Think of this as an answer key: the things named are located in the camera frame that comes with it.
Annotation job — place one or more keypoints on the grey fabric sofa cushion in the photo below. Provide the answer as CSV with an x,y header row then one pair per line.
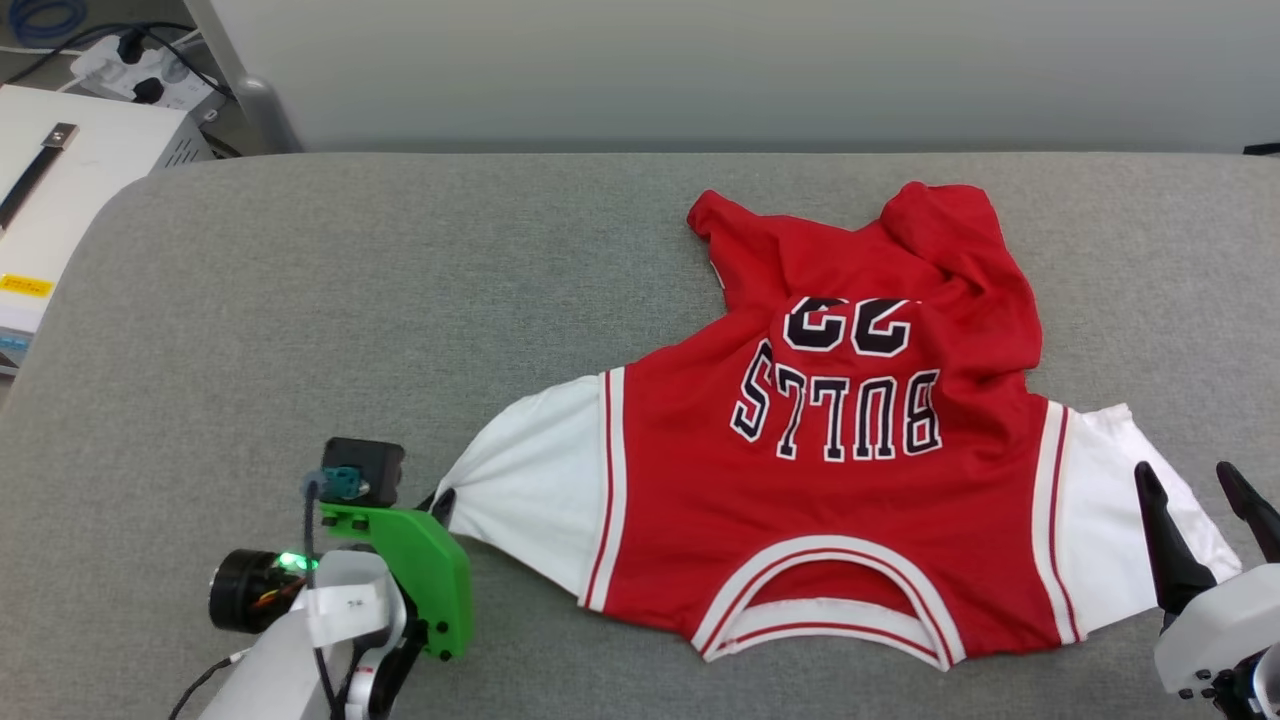
x,y
300,300

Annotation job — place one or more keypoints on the red and white basketball jersey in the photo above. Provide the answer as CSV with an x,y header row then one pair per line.
x,y
850,500

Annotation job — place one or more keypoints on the small black object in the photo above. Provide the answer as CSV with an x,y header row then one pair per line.
x,y
1265,149

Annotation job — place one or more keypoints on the white power strip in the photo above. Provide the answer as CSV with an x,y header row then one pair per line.
x,y
110,65

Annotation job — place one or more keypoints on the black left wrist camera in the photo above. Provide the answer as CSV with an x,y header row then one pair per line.
x,y
365,460

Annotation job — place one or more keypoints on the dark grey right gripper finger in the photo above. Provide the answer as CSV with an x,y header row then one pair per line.
x,y
1255,510
1172,560

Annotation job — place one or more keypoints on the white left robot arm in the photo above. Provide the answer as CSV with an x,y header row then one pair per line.
x,y
270,670

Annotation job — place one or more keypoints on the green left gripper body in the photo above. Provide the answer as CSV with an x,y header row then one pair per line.
x,y
430,580

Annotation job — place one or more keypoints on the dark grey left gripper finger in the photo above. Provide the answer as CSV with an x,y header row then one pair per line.
x,y
440,505

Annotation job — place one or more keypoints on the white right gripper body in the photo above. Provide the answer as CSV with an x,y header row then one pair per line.
x,y
1220,630

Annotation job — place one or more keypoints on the white desk frame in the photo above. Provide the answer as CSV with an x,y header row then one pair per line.
x,y
225,40

